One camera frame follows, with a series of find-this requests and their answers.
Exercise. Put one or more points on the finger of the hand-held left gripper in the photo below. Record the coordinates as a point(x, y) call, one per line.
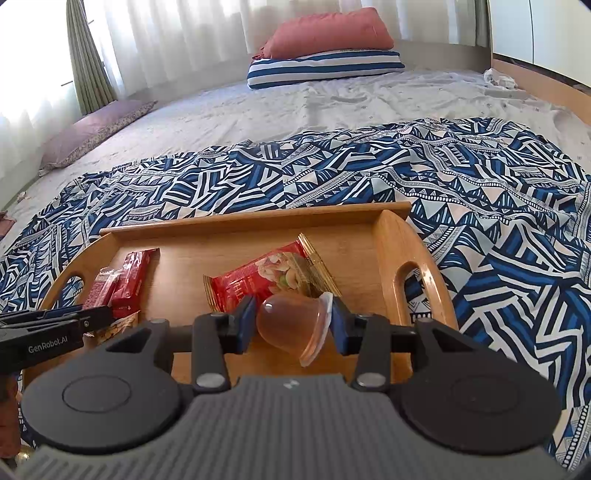
point(64, 311)
point(99, 318)

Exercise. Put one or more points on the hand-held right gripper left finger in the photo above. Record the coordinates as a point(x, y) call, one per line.
point(247, 318)

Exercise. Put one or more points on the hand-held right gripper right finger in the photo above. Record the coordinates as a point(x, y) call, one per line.
point(339, 323)

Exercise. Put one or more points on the clear red-print snack packet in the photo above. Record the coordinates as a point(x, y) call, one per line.
point(101, 288)

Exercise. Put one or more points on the large red nut packet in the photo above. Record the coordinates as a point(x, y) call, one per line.
point(249, 281)

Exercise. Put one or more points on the clear jelly cup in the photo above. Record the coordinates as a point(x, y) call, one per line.
point(286, 323)

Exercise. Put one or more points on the small red snack packet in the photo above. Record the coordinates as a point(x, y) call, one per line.
point(134, 281)

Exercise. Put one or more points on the reddish cloth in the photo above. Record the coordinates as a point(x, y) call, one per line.
point(4, 226)

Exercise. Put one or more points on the purple floral pillow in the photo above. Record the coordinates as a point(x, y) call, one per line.
point(92, 129)

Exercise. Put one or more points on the blue patterned blanket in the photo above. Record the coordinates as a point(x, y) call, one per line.
point(461, 184)

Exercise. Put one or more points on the white bed sheet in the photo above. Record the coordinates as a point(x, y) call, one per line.
point(277, 110)

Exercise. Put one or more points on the green curtain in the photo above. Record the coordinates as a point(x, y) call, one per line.
point(90, 60)

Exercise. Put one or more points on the blue white striped pillow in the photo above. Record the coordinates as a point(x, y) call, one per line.
point(323, 69)

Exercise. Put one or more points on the white sheer curtain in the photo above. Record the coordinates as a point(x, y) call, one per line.
point(184, 37)

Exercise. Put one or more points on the red pillow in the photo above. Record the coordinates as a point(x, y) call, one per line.
point(323, 32)

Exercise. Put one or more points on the crumpled white plastic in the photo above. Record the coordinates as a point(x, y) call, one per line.
point(498, 77)

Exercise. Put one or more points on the white wardrobe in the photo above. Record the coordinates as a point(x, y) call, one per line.
point(540, 32)

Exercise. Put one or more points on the wooden bed frame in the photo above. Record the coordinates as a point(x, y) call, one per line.
point(540, 81)

